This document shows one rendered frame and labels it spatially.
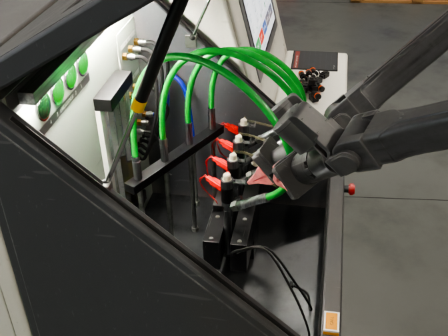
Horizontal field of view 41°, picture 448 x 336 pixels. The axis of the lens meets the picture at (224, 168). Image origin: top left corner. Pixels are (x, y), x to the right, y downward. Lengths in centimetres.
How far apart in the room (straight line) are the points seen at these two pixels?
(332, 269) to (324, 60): 103
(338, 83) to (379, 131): 120
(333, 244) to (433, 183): 200
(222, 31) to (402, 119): 77
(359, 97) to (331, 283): 40
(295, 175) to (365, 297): 166
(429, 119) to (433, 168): 268
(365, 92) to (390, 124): 31
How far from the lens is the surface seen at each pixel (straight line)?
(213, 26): 151
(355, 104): 114
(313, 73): 201
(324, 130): 91
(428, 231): 302
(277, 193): 111
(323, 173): 95
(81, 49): 114
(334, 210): 149
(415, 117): 82
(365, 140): 85
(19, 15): 114
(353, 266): 275
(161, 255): 98
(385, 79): 115
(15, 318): 121
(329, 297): 127
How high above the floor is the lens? 186
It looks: 34 degrees down
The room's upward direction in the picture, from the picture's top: 2 degrees counter-clockwise
